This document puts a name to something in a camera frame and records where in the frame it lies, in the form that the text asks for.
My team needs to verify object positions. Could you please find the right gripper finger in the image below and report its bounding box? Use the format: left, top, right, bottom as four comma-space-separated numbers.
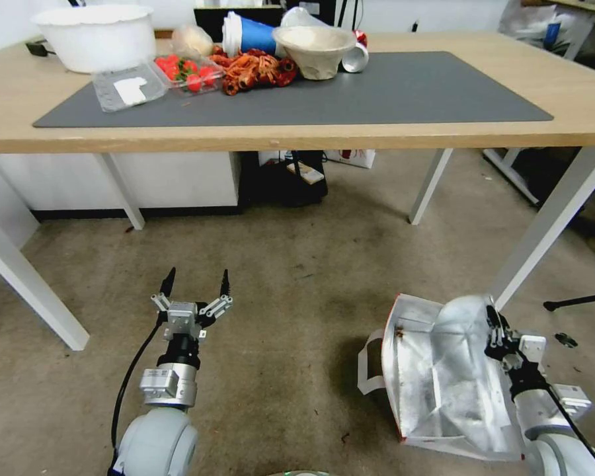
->
485, 305, 512, 349
483, 335, 518, 372

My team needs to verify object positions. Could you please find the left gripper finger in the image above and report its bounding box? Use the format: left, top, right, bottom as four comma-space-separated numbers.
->
150, 267, 177, 314
198, 269, 236, 319

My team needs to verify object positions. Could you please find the white foil-lined delivery bag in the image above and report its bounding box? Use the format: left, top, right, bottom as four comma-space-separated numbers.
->
357, 293, 528, 463

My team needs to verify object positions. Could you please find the white bag with red print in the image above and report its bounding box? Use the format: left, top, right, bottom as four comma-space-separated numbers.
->
325, 148, 377, 171

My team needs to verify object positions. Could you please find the bun in clear bag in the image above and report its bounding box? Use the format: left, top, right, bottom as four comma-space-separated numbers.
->
171, 24, 215, 58

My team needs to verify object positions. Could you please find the white plastic bag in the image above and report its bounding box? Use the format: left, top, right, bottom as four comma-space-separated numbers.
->
497, 0, 578, 52

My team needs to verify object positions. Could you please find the black tripod leg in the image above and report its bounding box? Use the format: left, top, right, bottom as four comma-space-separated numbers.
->
543, 291, 595, 313

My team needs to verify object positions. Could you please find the white cabinet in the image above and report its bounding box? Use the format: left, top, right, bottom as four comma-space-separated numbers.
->
0, 151, 243, 221

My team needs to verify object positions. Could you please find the black box with papers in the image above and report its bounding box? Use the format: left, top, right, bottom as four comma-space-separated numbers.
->
239, 148, 329, 208

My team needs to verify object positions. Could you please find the white robot front shell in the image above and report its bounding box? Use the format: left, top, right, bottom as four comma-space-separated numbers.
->
266, 468, 339, 476

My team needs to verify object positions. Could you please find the wooden table with white legs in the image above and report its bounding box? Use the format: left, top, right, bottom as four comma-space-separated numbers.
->
0, 30, 595, 352

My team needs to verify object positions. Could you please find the clear clamshell box with strawberries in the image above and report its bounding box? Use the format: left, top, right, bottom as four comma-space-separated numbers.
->
91, 54, 226, 114

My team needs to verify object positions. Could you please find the red crayfish pile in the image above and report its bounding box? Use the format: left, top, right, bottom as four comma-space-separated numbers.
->
209, 45, 299, 97

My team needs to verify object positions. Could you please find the grey desk mat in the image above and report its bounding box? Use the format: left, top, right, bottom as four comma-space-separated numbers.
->
32, 50, 555, 130

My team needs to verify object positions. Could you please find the blue paper cup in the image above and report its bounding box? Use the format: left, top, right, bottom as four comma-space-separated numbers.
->
221, 11, 288, 58

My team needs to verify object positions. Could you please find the beige paper pulp bowl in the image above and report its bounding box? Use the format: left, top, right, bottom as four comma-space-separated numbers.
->
271, 25, 358, 81

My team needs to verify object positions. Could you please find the large white plastic basin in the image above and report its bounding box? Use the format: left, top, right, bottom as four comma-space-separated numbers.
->
31, 5, 158, 75

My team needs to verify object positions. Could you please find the red and white can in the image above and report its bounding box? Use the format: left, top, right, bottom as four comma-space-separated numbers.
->
340, 29, 372, 74

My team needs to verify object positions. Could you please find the black monitor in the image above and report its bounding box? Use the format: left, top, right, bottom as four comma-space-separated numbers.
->
193, 0, 339, 44

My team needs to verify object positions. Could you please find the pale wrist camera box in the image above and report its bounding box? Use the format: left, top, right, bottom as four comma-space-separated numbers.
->
519, 335, 548, 369
167, 300, 201, 340

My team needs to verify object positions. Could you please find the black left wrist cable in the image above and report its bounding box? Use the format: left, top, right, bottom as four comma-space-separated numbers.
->
109, 321, 161, 450

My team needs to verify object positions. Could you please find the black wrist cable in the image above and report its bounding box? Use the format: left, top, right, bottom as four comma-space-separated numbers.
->
544, 384, 595, 473
109, 321, 161, 450

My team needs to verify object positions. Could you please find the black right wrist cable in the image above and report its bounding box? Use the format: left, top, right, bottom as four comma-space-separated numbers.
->
544, 384, 595, 473

